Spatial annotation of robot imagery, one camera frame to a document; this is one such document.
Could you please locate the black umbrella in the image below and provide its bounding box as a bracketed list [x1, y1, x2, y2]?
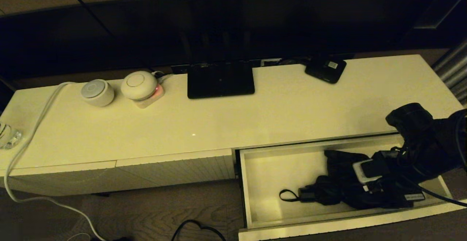
[279, 150, 413, 209]

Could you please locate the white ribbed front drawer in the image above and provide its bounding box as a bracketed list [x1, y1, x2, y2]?
[235, 133, 467, 241]

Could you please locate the white TV cabinet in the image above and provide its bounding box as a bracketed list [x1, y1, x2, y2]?
[0, 54, 467, 197]

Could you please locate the grey curtain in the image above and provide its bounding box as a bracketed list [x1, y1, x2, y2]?
[431, 38, 467, 106]

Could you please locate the small black box with label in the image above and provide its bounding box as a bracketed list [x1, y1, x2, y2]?
[305, 56, 347, 84]

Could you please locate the black flat television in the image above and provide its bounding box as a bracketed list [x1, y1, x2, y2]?
[0, 0, 444, 81]

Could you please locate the white power strip red light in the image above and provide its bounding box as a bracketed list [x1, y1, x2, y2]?
[133, 84, 166, 109]

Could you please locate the white round dome device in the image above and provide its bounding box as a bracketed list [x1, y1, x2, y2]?
[121, 71, 158, 101]

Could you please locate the white speaker with grey top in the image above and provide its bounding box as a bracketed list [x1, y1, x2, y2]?
[81, 79, 115, 107]

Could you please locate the ribbed white cabinet front panel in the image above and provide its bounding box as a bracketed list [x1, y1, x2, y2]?
[0, 161, 118, 197]

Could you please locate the clear glass object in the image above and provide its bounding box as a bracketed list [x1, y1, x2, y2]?
[0, 120, 23, 150]

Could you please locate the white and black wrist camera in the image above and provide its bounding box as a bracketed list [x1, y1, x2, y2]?
[353, 159, 390, 185]

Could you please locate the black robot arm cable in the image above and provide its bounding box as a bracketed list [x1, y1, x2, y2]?
[412, 181, 467, 208]

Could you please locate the dark wall frame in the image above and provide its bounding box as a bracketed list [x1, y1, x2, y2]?
[401, 0, 467, 50]

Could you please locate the black cable loop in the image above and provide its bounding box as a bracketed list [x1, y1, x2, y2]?
[171, 219, 227, 241]

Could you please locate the black television base plate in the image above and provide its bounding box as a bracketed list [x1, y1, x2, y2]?
[187, 63, 255, 99]

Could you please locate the thin white plug cable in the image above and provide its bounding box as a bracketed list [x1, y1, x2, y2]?
[153, 71, 175, 85]

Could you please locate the thick white power cable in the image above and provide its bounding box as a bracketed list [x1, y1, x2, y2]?
[4, 82, 107, 241]

